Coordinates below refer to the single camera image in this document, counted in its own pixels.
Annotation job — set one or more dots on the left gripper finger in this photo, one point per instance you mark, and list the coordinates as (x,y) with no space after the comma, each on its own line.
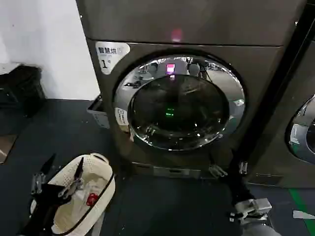
(79,169)
(48,163)

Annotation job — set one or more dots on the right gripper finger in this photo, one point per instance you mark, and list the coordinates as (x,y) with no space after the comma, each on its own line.
(217,170)
(243,167)

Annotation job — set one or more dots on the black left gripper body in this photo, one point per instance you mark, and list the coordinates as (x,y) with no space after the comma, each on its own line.
(50,196)

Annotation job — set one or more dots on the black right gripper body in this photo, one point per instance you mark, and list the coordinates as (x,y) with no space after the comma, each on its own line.
(242,189)

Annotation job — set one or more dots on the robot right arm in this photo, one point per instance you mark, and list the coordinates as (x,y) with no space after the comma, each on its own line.
(256,211)

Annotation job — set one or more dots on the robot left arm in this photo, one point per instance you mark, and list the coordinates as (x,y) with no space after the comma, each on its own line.
(32,225)

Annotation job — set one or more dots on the white cloth with red print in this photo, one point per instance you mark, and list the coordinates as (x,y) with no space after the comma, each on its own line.
(85,194)

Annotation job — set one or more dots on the cream perforated laundry basket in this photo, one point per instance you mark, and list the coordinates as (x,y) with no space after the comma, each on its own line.
(103,194)

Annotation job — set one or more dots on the brown flat board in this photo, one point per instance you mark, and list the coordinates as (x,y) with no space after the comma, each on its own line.
(6,147)

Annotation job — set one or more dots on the grey dryer with chrome door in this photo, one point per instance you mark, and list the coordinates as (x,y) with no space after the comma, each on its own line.
(278,127)

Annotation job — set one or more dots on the grey open drawer box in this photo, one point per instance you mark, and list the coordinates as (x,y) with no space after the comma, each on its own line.
(99,113)

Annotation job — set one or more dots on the chrome-rimmed round dryer door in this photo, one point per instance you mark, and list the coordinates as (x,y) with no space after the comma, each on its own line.
(301,137)

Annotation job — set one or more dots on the white paper sheet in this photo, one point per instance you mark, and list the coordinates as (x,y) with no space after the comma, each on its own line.
(304,214)

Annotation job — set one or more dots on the small white door sticker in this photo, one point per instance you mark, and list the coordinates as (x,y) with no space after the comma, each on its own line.
(121,118)

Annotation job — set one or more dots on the round glass dryer door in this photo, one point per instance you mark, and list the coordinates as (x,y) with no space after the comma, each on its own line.
(177,108)

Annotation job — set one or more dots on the large white label sticker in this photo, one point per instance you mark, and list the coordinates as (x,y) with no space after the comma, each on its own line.
(108,52)

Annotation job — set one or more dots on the grey front-load dryer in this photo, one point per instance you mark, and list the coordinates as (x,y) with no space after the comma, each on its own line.
(197,27)

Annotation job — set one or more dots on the steel dryer base bracket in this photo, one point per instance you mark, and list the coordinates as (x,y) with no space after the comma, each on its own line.
(177,171)

